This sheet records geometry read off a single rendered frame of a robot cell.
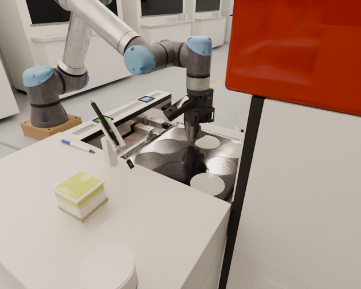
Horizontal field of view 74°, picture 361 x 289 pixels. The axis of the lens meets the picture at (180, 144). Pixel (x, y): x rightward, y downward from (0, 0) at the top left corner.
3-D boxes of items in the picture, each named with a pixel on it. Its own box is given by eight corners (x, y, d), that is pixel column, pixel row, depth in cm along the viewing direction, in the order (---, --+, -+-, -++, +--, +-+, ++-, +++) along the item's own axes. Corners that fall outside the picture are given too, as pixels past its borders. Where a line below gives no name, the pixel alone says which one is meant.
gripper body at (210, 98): (214, 124, 82) (217, 90, 76) (192, 128, 79) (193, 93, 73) (203, 115, 88) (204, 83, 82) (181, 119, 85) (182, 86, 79)
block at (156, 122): (165, 126, 105) (165, 120, 103) (161, 129, 102) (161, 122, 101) (151, 121, 108) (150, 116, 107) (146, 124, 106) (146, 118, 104)
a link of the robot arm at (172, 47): (142, 40, 72) (173, 43, 67) (164, 37, 80) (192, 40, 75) (143, 67, 75) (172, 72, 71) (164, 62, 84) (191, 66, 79)
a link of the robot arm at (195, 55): (192, 34, 74) (218, 36, 70) (191, 70, 80) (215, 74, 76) (179, 36, 68) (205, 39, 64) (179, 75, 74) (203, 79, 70)
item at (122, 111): (172, 118, 125) (171, 93, 118) (86, 174, 85) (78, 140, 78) (157, 114, 130) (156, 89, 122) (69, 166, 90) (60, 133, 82)
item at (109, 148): (129, 165, 66) (124, 121, 59) (119, 172, 63) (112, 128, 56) (113, 158, 69) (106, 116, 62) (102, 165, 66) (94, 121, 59)
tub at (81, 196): (109, 203, 54) (105, 179, 50) (83, 226, 48) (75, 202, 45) (86, 191, 57) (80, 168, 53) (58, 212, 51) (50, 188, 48)
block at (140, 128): (155, 133, 99) (154, 127, 97) (149, 137, 97) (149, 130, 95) (140, 128, 103) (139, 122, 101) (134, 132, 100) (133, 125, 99)
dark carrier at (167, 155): (256, 148, 87) (257, 147, 87) (218, 207, 62) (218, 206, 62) (177, 125, 103) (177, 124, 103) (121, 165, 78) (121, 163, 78)
